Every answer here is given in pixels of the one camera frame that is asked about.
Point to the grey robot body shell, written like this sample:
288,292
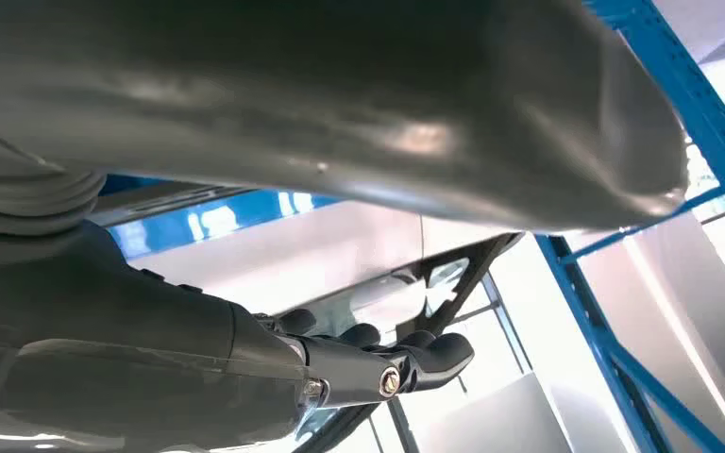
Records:
275,94

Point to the black metal bracket strut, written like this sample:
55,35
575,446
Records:
462,256

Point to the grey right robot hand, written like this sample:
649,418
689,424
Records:
118,350

